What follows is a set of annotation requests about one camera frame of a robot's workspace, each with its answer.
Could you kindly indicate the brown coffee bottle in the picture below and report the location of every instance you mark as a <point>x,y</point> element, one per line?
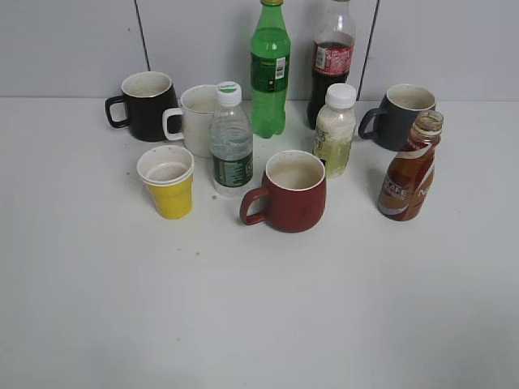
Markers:
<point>410,174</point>

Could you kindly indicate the clear water bottle green label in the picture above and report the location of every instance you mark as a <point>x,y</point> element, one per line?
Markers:
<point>231,142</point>

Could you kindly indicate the dark grey mug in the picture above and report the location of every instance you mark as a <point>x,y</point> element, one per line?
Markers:
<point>389,124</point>

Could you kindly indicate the white mug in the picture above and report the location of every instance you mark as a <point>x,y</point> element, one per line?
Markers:
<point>198,105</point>

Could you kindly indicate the red mug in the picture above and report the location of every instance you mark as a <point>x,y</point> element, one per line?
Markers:
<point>292,195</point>

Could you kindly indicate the black mug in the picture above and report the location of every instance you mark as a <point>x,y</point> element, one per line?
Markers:
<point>146,96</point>

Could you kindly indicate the cola bottle red label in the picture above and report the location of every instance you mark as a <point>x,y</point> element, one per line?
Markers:
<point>332,54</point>

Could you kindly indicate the yellow paper cup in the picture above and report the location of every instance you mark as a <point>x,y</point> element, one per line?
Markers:
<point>167,173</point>

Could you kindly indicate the green soda bottle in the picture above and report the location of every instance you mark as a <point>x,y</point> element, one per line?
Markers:
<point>270,67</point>

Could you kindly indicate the white-capped milky drink bottle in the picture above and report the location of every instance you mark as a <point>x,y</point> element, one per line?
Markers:
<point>335,125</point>

